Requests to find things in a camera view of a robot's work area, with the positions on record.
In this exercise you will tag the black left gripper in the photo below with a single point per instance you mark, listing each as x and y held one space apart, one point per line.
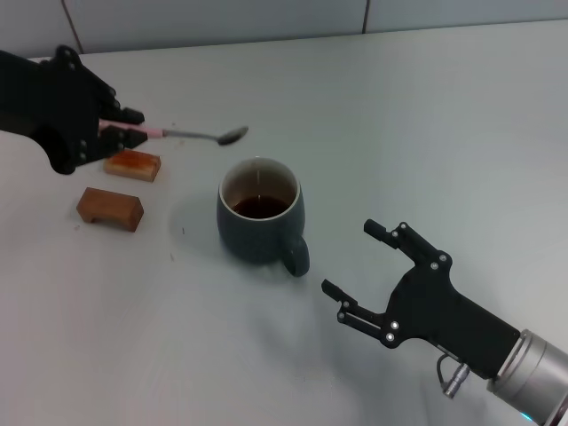
53 102

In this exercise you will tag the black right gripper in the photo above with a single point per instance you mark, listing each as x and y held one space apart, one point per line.
426 306

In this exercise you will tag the grey ceramic mug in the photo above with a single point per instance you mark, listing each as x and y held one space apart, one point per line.
248 244

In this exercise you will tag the silver right arm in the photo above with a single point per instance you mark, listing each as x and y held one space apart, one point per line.
541 377

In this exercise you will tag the light wooden block orange top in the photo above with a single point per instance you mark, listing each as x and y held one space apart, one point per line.
133 164

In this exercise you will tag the dark wooden arch block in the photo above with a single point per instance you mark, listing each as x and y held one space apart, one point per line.
111 204

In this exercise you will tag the dark brown coffee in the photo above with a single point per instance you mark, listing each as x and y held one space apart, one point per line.
259 208

